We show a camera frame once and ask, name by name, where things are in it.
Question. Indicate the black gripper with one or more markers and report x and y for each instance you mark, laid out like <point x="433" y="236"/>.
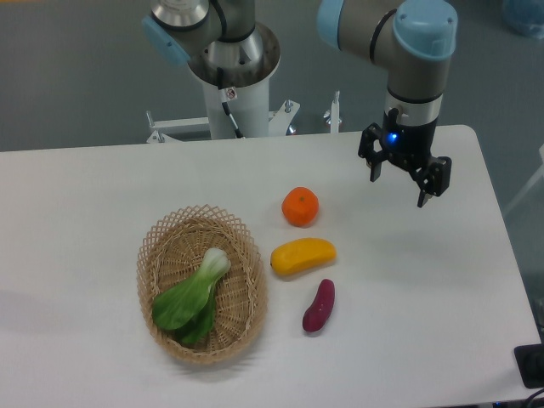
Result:
<point x="408" y="148"/>

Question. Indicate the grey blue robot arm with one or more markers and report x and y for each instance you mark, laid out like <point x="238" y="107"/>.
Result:
<point x="413" y="41"/>

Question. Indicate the woven wicker basket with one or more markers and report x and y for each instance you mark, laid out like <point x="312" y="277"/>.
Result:
<point x="173" y="250"/>

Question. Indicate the orange tangerine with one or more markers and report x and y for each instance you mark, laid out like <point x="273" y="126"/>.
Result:
<point x="300" y="206"/>

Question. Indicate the yellow mango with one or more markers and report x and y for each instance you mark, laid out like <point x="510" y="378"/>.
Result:
<point x="300" y="255"/>

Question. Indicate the purple sweet potato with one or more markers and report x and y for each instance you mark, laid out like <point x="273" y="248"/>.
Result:
<point x="320" y="310"/>

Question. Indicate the blue bag in background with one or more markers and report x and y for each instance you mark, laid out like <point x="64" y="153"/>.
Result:
<point x="524" y="16"/>

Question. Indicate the black box at table edge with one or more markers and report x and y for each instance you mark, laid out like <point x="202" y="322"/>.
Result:
<point x="529" y="359"/>

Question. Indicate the green bok choy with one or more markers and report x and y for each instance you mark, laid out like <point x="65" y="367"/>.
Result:
<point x="188" y="308"/>

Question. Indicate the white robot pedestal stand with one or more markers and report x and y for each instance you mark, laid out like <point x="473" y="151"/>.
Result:
<point x="234" y="78"/>

